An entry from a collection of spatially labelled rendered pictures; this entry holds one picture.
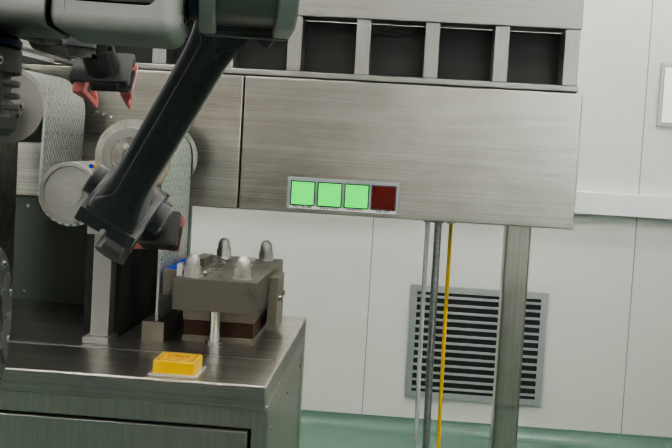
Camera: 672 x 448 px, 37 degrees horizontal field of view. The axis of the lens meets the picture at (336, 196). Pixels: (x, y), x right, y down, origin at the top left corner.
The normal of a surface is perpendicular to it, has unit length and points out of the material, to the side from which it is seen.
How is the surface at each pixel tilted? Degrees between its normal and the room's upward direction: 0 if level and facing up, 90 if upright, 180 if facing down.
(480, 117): 90
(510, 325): 90
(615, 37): 90
